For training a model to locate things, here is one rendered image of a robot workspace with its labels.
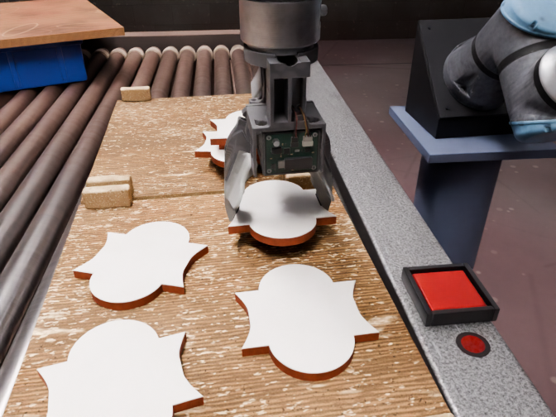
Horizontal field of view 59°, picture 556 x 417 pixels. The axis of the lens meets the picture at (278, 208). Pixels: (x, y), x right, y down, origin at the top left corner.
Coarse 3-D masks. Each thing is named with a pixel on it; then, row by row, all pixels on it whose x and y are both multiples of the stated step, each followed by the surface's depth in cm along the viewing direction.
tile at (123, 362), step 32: (128, 320) 46; (96, 352) 42; (128, 352) 42; (160, 352) 42; (64, 384) 39; (96, 384) 39; (128, 384) 39; (160, 384) 39; (64, 416) 37; (96, 416) 37; (128, 416) 37; (160, 416) 37
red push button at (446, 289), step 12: (420, 276) 54; (432, 276) 54; (444, 276) 54; (456, 276) 54; (420, 288) 52; (432, 288) 52; (444, 288) 52; (456, 288) 52; (468, 288) 52; (432, 300) 50; (444, 300) 50; (456, 300) 50; (468, 300) 50; (480, 300) 50
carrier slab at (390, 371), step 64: (64, 256) 56; (256, 256) 56; (320, 256) 56; (64, 320) 47; (192, 320) 47; (384, 320) 47; (192, 384) 41; (256, 384) 41; (320, 384) 41; (384, 384) 41
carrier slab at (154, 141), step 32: (224, 96) 103; (128, 128) 88; (160, 128) 88; (192, 128) 88; (96, 160) 77; (128, 160) 77; (160, 160) 77; (192, 160) 77; (160, 192) 68; (192, 192) 68
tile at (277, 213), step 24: (264, 192) 62; (288, 192) 62; (312, 192) 62; (240, 216) 57; (264, 216) 57; (288, 216) 56; (312, 216) 56; (336, 216) 56; (264, 240) 53; (288, 240) 53
